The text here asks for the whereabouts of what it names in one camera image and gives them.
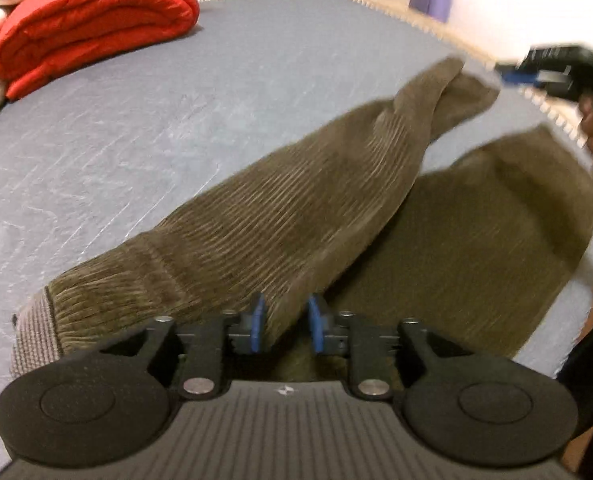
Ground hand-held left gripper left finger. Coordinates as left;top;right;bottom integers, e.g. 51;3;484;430
96;293;268;401

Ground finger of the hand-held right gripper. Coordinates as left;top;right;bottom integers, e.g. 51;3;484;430
495;46;577;92

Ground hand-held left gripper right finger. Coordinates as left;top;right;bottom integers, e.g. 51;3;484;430
307;293;477;401

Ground olive corduroy pants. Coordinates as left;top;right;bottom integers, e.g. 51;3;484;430
10;56;593;391

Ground grey quilted mattress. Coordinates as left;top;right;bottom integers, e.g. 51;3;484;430
0;0;593;480

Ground person's dark clothing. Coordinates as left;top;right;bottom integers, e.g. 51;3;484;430
555;300;593;480

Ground red folded quilt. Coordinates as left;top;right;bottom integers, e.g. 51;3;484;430
0;0;200;102

